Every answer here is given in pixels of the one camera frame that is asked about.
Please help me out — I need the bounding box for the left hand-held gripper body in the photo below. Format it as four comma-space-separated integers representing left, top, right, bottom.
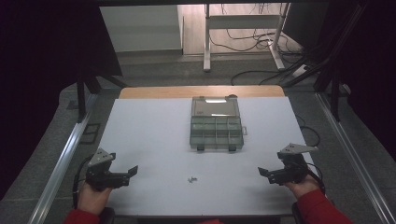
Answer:
85, 147, 131, 191

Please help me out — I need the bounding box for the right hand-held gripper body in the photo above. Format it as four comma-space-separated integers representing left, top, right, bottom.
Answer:
268, 142, 319, 186

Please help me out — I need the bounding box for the person's right hand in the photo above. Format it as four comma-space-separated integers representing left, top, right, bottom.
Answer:
283, 173, 321, 201

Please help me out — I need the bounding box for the person's left hand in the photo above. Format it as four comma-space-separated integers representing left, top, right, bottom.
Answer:
77, 181, 114, 217

